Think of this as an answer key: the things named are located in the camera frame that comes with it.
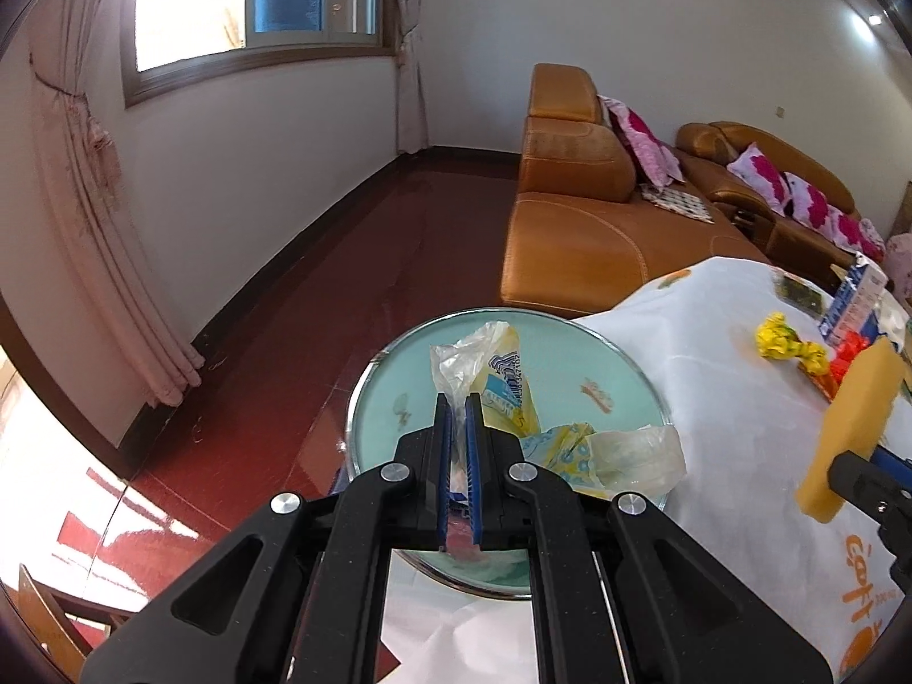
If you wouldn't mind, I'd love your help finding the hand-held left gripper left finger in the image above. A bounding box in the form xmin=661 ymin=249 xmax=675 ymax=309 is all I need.
xmin=80 ymin=392 xmax=458 ymax=684

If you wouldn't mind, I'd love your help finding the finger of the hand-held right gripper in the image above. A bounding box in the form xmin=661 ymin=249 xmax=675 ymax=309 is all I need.
xmin=828 ymin=443 xmax=912 ymax=565

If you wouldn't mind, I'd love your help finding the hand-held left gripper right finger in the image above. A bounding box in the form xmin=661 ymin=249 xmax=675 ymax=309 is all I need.
xmin=465 ymin=393 xmax=833 ymax=684

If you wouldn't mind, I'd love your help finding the yellow sponge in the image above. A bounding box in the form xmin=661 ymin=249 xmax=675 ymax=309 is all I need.
xmin=796 ymin=336 xmax=905 ymax=523

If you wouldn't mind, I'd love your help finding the yellow blue wrapper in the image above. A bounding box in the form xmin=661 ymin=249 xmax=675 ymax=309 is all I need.
xmin=519 ymin=422 xmax=606 ymax=496

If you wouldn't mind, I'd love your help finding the orange snack packet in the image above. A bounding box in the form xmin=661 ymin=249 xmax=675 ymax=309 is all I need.
xmin=808 ymin=363 xmax=845 ymax=401

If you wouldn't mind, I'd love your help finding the clear printed plastic bag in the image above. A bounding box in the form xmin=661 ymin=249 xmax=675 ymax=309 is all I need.
xmin=427 ymin=320 xmax=546 ymax=435

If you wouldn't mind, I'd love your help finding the red plastic bag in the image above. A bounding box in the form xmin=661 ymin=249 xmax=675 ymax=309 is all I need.
xmin=832 ymin=338 xmax=876 ymax=380

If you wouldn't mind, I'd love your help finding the light blue trash bin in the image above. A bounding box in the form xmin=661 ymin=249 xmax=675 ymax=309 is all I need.
xmin=347 ymin=308 xmax=667 ymax=600

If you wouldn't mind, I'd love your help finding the clear plain plastic bag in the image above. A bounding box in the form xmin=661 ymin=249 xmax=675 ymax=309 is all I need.
xmin=588 ymin=424 xmax=686 ymax=496

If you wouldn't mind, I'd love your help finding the yellow crumpled plastic bag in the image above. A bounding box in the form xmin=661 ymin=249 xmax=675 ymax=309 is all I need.
xmin=755 ymin=312 xmax=831 ymax=375

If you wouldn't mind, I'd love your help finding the white orange printed tablecloth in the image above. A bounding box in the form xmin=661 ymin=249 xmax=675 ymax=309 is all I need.
xmin=377 ymin=256 xmax=912 ymax=684

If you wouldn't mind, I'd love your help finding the tall white carton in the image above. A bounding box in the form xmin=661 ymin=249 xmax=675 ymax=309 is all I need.
xmin=819 ymin=256 xmax=890 ymax=347

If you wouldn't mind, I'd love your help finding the green snack packet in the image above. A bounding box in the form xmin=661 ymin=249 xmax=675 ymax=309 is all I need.
xmin=773 ymin=267 xmax=838 ymax=315

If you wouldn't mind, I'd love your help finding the pink covered appliance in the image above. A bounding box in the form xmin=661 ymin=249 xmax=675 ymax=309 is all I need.
xmin=885 ymin=231 xmax=912 ymax=282

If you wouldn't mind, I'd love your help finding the light pink pillow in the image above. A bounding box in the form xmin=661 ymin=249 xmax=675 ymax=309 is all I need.
xmin=858 ymin=217 xmax=888 ymax=261

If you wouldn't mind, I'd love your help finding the orange leather chaise sofa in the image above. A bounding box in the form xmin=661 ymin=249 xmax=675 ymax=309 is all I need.
xmin=496 ymin=63 xmax=771 ymax=318

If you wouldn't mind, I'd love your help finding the pink flowered pillow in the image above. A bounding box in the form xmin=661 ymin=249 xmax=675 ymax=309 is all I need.
xmin=600 ymin=95 xmax=686 ymax=186
xmin=784 ymin=172 xmax=831 ymax=225
xmin=819 ymin=203 xmax=866 ymax=247
xmin=727 ymin=144 xmax=792 ymax=215

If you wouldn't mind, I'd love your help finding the orange leather long sofa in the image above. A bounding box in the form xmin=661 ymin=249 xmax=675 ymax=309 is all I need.
xmin=675 ymin=121 xmax=888 ymax=293

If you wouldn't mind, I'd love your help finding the checked cloth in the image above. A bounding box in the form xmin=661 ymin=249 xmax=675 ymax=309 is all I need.
xmin=639 ymin=183 xmax=715 ymax=224

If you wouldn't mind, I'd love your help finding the narrow pink curtain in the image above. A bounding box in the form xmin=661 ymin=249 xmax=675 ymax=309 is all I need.
xmin=392 ymin=0 xmax=432 ymax=154

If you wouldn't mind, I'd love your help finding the large pink curtain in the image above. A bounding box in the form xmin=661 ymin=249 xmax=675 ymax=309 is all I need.
xmin=0 ymin=0 xmax=207 ymax=410

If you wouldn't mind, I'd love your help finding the wooden chair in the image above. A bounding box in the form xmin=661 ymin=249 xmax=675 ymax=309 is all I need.
xmin=14 ymin=563 xmax=136 ymax=657

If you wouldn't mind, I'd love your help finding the window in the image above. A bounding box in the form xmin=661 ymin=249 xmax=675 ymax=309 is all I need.
xmin=121 ymin=0 xmax=400 ymax=108

